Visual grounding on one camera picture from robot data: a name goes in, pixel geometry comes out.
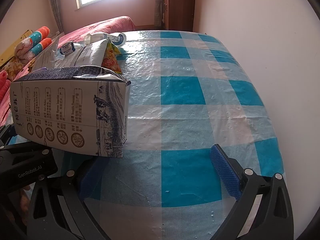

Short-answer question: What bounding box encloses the grey curtain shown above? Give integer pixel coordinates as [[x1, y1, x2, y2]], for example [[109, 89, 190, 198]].
[[49, 0, 63, 33]]

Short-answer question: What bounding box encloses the white yogurt bottle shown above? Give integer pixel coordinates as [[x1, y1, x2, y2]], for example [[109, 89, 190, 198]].
[[84, 32, 126, 47], [59, 42, 83, 56]]

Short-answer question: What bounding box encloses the yellow oatmeal snack packet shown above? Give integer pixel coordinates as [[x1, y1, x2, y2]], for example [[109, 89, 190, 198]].
[[101, 40, 122, 74]]

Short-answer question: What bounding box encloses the pink bed cover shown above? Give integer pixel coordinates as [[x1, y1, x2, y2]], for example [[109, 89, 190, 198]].
[[1, 16, 136, 125]]

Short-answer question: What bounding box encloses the white blue milk carton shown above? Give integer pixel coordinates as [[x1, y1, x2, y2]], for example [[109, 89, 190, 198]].
[[10, 66, 131, 158]]

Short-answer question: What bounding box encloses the rolled colourful quilt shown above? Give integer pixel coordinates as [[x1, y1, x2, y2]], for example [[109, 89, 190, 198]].
[[14, 26, 52, 64]]

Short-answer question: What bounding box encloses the silver foil snack bag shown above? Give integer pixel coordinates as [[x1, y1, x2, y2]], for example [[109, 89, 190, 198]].
[[29, 40, 108, 71]]

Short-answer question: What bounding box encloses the blue checkered tablecloth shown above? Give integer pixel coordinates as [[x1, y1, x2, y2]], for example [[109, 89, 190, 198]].
[[86, 31, 284, 239]]

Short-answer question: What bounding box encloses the brown wooden cabinet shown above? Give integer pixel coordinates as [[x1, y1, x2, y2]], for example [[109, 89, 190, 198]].
[[163, 0, 195, 31]]

